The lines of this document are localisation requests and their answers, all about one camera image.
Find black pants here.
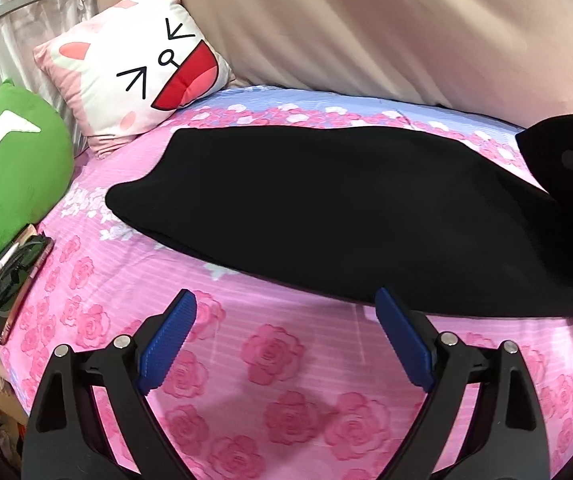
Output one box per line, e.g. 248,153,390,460
105,113,573,319

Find pink floral bedsheet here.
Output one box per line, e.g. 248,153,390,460
0,85,573,480

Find green plush pillow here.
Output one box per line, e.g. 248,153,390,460
0,78,75,274

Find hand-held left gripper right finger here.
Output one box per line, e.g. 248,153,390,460
375,287,553,480

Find beige cloth drape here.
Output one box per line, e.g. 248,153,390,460
95,0,573,161

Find dark screen phone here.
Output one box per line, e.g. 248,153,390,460
0,234,56,346

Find white cat face pillow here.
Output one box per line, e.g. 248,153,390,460
33,0,236,160

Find grey metal rod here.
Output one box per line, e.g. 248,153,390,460
0,0,98,31

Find black sunglasses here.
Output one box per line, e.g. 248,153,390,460
0,242,43,307

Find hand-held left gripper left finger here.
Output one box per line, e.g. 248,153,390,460
21,287,198,480

